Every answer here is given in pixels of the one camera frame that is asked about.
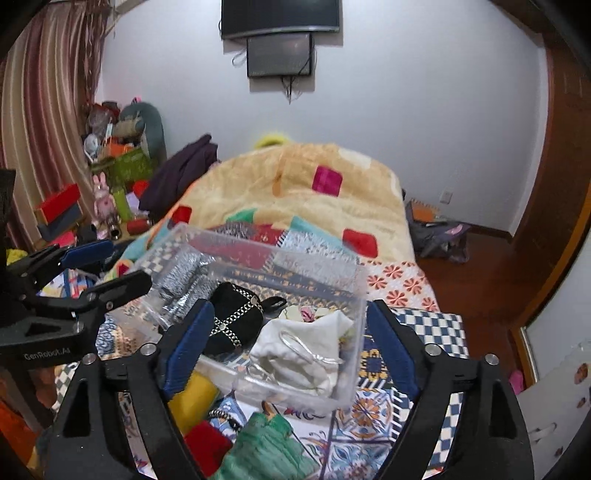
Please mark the pink slipper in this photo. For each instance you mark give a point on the pink slipper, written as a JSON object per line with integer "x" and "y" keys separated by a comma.
{"x": 516, "y": 381}

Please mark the black studded pouch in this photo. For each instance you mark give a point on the black studded pouch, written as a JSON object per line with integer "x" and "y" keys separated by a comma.
{"x": 235, "y": 309}

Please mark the grey bag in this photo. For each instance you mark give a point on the grey bag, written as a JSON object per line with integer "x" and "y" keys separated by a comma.
{"x": 434, "y": 242}

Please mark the dark purple garment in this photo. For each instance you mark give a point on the dark purple garment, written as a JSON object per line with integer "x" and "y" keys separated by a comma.
{"x": 180, "y": 175}

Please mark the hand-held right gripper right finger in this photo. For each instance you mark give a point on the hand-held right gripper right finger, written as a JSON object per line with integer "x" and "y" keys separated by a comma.
{"x": 392, "y": 353}

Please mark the clear plastic storage box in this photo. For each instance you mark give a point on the clear plastic storage box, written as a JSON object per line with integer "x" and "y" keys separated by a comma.
{"x": 353, "y": 323}

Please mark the small black wall screen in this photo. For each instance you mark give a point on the small black wall screen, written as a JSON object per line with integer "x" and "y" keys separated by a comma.
{"x": 277, "y": 55}

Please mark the red cloth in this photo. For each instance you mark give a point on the red cloth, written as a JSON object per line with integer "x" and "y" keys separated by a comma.
{"x": 207, "y": 445}

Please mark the striped curtain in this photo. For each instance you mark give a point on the striped curtain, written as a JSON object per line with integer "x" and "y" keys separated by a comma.
{"x": 46, "y": 92}

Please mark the yellow cloth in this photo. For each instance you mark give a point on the yellow cloth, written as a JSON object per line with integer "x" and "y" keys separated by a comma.
{"x": 196, "y": 401}

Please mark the yellow patchwork blanket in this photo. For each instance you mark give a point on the yellow patchwork blanket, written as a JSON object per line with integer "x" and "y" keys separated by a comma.
{"x": 300, "y": 194}

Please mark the red box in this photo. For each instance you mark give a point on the red box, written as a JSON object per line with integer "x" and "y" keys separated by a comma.
{"x": 57, "y": 201}

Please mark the red round object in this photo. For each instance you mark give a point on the red round object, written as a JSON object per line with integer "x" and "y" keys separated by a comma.
{"x": 137, "y": 226}

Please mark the orange notebook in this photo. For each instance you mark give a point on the orange notebook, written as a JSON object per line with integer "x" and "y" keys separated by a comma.
{"x": 424, "y": 213}

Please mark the grey green plush toy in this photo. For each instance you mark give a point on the grey green plush toy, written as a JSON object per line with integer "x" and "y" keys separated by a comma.
{"x": 153, "y": 124}

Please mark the yellow green fluffy toy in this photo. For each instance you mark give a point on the yellow green fluffy toy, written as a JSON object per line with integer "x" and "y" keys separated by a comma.
{"x": 272, "y": 139}

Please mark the pink bunny plush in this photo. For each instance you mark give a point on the pink bunny plush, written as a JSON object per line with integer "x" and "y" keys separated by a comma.
{"x": 104, "y": 203}

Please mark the black wall television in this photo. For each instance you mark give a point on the black wall television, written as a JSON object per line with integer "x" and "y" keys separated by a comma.
{"x": 277, "y": 14}

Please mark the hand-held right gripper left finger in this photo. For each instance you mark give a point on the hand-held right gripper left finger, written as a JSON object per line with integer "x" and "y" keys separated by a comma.
{"x": 187, "y": 350}

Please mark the green bottle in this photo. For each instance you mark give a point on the green bottle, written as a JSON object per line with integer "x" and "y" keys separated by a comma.
{"x": 121, "y": 203}

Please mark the green knitted cloth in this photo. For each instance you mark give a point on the green knitted cloth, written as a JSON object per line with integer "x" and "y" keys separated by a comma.
{"x": 263, "y": 452}

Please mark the zebra print cloth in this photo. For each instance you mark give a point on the zebra print cloth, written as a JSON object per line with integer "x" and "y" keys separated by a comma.
{"x": 182, "y": 277}

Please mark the small floral cloth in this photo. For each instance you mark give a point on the small floral cloth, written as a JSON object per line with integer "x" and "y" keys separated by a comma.
{"x": 304, "y": 314}

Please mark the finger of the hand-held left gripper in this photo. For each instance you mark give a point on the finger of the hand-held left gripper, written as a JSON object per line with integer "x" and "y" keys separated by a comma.
{"x": 115, "y": 287}
{"x": 87, "y": 254}

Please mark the green cardboard box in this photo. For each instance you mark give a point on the green cardboard box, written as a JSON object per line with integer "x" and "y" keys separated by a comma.
{"x": 129, "y": 168}

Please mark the grey box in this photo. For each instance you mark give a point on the grey box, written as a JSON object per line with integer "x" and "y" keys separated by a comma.
{"x": 62, "y": 224}

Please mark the wooden wardrobe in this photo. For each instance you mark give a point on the wooden wardrobe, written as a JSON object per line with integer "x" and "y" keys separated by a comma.
{"x": 568, "y": 161}

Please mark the white wall socket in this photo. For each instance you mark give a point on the white wall socket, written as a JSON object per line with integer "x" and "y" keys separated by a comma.
{"x": 446, "y": 196}

